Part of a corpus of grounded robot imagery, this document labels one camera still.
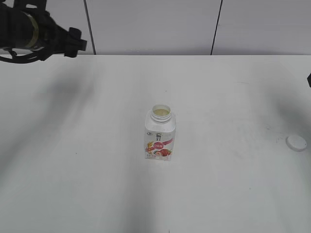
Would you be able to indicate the white strawberry yogurt bottle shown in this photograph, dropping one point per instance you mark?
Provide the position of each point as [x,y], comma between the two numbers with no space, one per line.
[159,133]

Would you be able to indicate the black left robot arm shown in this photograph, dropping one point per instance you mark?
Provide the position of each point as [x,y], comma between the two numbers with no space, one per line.
[29,33]

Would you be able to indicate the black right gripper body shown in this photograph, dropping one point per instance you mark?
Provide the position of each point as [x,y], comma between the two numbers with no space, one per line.
[309,80]

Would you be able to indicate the white plastic bottle cap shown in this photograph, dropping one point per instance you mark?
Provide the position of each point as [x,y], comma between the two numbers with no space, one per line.
[296,143]

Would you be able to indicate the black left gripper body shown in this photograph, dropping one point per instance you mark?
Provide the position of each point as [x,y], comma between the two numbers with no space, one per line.
[53,39]

